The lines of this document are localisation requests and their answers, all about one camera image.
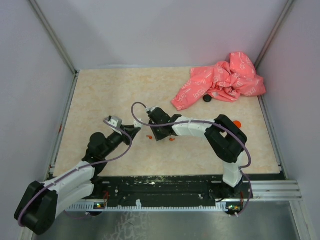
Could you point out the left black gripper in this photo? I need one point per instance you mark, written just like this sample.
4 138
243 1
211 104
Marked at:
130 130

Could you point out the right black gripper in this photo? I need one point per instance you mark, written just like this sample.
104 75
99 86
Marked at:
158 136

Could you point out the black charging case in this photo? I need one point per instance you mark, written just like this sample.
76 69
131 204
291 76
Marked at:
207 98

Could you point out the white charging case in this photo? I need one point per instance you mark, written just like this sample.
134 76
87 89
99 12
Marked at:
137 124

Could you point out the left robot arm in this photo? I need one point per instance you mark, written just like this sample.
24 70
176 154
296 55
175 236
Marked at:
43 202

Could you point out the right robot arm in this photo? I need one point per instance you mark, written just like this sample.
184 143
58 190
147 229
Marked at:
225 138

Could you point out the orange charging case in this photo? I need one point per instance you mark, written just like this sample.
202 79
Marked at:
237 123

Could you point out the pink patterned cloth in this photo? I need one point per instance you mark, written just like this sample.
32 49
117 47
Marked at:
224 81

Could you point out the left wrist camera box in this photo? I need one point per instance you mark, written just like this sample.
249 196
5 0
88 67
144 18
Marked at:
113 122

